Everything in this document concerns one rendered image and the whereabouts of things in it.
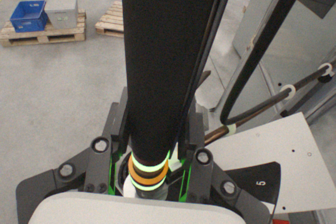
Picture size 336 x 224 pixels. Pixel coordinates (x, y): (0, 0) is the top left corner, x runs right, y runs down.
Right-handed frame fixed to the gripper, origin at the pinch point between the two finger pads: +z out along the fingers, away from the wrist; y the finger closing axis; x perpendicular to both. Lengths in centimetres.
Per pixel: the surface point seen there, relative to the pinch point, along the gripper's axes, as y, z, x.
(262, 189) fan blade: 20.5, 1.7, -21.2
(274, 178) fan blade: 23.2, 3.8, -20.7
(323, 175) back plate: 42, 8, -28
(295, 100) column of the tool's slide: 55, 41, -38
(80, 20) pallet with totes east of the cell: -143, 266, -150
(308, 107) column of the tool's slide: 58, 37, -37
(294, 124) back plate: 41, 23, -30
